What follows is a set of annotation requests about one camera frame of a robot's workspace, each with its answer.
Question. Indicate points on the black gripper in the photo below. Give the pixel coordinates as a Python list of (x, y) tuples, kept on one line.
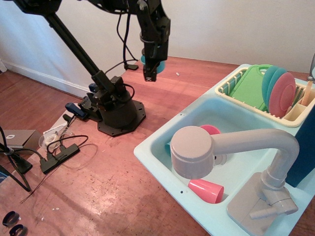
[(155, 32)]

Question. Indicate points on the teal plastic cup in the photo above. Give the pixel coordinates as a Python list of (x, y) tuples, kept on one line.
[(160, 68)]

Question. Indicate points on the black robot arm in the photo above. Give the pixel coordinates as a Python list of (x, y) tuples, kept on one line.
[(48, 9)]

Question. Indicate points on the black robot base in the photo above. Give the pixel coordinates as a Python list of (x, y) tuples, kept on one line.
[(116, 114)]

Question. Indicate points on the teal cup in sink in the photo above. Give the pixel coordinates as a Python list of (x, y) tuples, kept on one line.
[(167, 148)]

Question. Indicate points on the light blue toy sink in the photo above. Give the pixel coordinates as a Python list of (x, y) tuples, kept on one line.
[(227, 163)]

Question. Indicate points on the pink cup behind faucet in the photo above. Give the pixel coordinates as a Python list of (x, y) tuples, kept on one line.
[(212, 130)]

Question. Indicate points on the pink cup lying down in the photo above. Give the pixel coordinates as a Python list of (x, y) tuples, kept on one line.
[(209, 192)]

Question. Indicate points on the blue clamp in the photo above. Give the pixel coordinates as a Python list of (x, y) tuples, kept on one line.
[(71, 107)]

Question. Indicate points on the grey toy faucet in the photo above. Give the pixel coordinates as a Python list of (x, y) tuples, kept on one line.
[(194, 153)]

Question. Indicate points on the green cutting board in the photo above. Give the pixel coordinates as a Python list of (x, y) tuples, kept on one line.
[(249, 88)]

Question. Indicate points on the black usb hub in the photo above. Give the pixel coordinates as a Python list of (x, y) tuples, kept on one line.
[(53, 161)]

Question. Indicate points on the teal plate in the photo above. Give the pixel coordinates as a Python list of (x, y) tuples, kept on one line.
[(270, 77)]

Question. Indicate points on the clear tape roll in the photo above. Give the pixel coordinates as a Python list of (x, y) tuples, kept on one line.
[(46, 140)]

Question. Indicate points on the pink plate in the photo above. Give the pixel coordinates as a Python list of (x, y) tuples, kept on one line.
[(282, 95)]

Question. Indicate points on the grey cardboard box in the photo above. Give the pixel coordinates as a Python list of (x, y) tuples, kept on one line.
[(18, 139)]

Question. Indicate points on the cream dish rack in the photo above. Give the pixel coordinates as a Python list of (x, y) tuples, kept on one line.
[(295, 115)]

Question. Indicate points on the black power adapter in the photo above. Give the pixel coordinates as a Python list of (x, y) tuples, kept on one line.
[(22, 165)]

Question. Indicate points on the wooden utensil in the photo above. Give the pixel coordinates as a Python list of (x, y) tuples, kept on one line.
[(307, 93)]

